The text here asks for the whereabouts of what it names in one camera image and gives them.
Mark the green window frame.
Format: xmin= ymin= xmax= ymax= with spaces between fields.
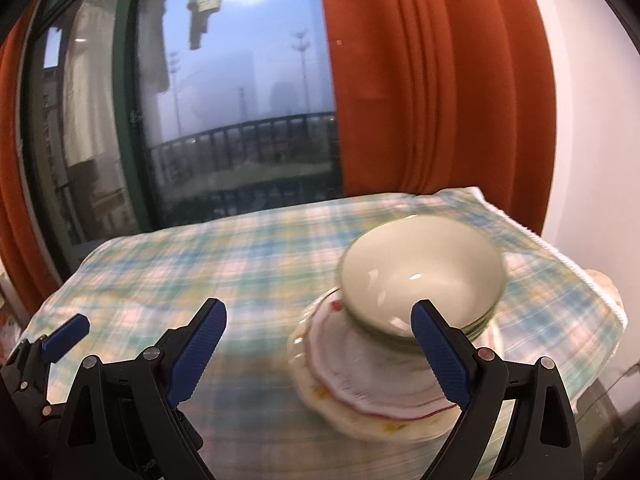
xmin=21 ymin=0 xmax=160 ymax=278

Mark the orange curtain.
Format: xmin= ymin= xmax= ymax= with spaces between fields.
xmin=1 ymin=2 xmax=58 ymax=314
xmin=322 ymin=0 xmax=556 ymax=232

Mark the balcony railing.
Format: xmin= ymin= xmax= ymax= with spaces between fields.
xmin=149 ymin=112 xmax=344 ymax=226

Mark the floral bowl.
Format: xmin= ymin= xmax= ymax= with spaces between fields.
xmin=345 ymin=328 xmax=431 ymax=372
xmin=346 ymin=312 xmax=492 ymax=354
xmin=336 ymin=214 xmax=506 ymax=351

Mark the orange curtain left side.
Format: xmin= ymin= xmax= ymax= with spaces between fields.
xmin=1 ymin=2 xmax=58 ymax=314

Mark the plaid tablecloth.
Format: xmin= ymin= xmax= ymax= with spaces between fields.
xmin=25 ymin=188 xmax=627 ymax=479

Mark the beige cushion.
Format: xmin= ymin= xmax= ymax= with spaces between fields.
xmin=586 ymin=269 xmax=625 ymax=312

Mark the cream yellow-flowered plate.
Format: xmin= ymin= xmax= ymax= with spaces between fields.
xmin=286 ymin=287 xmax=460 ymax=443

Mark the white red-rimmed plate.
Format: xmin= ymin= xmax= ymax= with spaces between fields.
xmin=305 ymin=288 xmax=454 ymax=420

